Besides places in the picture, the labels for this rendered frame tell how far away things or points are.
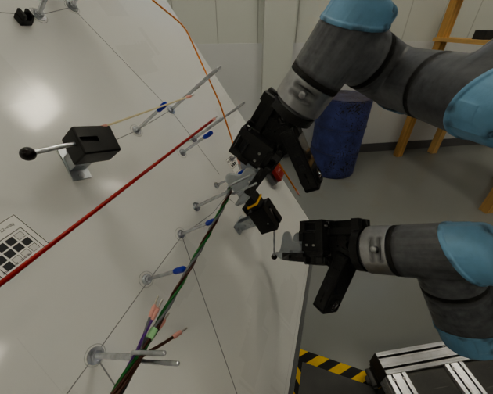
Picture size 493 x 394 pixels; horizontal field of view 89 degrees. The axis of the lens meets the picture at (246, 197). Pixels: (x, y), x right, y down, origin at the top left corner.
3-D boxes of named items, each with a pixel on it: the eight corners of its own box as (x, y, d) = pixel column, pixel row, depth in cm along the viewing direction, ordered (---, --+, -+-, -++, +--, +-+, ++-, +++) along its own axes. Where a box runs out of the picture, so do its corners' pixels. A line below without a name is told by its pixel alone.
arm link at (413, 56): (434, 133, 34) (379, 100, 29) (381, 109, 43) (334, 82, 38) (484, 74, 30) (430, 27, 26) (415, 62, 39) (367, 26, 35)
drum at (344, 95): (340, 156, 332) (358, 87, 282) (362, 177, 288) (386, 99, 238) (301, 159, 326) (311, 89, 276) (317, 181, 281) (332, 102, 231)
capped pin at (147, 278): (139, 278, 34) (178, 266, 30) (147, 271, 36) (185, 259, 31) (145, 287, 35) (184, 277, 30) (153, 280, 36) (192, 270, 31)
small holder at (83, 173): (-2, 154, 27) (14, 120, 23) (84, 146, 35) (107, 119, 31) (17, 192, 27) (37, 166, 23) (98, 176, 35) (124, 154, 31)
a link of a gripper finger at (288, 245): (277, 232, 58) (308, 231, 51) (277, 258, 57) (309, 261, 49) (267, 231, 56) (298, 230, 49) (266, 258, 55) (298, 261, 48)
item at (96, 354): (108, 351, 29) (185, 352, 21) (96, 369, 27) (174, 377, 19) (94, 342, 28) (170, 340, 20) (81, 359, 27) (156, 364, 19)
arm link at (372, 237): (409, 275, 39) (384, 277, 34) (379, 272, 42) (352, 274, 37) (404, 227, 40) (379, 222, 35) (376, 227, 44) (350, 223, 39)
